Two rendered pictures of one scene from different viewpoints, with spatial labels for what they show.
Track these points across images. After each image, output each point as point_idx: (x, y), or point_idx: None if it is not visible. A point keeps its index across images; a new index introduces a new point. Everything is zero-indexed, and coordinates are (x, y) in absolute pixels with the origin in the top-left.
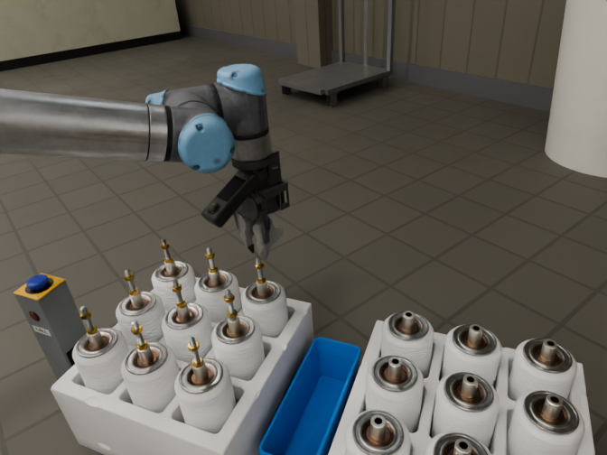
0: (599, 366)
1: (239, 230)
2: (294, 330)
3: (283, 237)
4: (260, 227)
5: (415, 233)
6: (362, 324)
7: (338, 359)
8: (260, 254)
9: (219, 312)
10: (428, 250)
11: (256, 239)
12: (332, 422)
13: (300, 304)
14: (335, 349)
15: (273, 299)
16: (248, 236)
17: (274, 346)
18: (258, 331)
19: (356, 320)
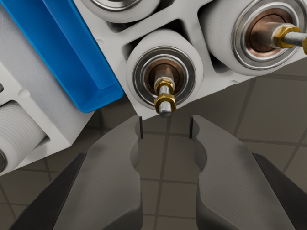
0: (23, 193)
1: (243, 150)
2: (115, 75)
3: (292, 175)
4: (50, 229)
5: (187, 228)
6: (146, 139)
7: (108, 93)
8: (127, 119)
9: (219, 7)
10: (166, 220)
11: (125, 152)
12: (16, 23)
13: (148, 111)
14: (107, 97)
15: (132, 78)
16: (197, 150)
17: (109, 34)
18: (86, 5)
19: (153, 139)
